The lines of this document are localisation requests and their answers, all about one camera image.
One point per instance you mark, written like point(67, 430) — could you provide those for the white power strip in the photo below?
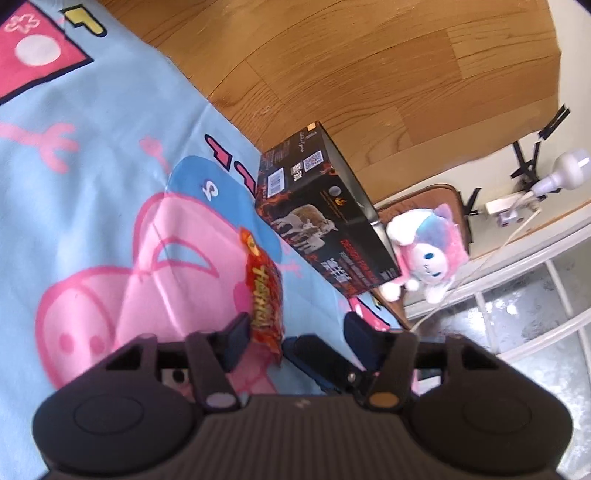
point(508, 210)

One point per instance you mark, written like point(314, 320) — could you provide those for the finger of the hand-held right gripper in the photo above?
point(323, 357)

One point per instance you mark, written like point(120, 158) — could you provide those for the red snack packet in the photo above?
point(263, 295)

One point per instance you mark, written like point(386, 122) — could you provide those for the pink and white plush toy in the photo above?
point(425, 254)

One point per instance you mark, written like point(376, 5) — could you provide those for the black tape strip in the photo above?
point(556, 122)
point(472, 201)
point(526, 161)

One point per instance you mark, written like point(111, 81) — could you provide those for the cartoon printed blue blanket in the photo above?
point(92, 184)

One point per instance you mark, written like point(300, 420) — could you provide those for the dark printed cardboard box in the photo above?
point(318, 217)

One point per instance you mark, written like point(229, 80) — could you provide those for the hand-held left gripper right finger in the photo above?
point(364, 337)

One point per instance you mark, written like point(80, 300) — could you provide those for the white window frame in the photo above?
point(531, 277)

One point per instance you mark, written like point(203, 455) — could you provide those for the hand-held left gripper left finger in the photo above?
point(238, 341)

